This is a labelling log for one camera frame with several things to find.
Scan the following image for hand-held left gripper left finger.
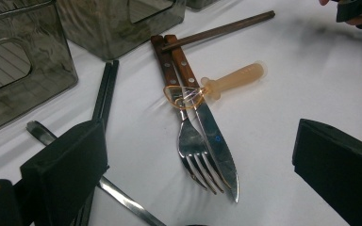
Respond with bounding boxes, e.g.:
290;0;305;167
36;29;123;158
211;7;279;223
20;118;110;226

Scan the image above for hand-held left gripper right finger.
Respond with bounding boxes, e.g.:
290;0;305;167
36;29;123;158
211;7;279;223
291;118;362;226

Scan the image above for steel spoon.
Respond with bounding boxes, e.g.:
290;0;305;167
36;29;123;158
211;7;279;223
25;121;168;226

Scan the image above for black chopstick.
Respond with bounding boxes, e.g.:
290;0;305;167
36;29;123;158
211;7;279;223
74;61;113;226
78;59;121;226

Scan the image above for smoky transparent plastic bin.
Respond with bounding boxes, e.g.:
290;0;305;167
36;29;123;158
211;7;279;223
0;0;79;139
56;0;188;61
185;0;221;12

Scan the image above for wooden handled steel knife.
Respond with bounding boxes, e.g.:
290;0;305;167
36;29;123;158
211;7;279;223
164;34;240;203

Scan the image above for wooden handled steel fork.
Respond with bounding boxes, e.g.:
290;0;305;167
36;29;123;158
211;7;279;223
150;35;225;196

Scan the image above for brown chopstick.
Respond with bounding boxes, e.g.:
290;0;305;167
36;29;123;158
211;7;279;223
161;9;276;53

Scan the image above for white table cloth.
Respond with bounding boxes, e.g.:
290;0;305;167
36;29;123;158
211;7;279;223
0;0;362;226

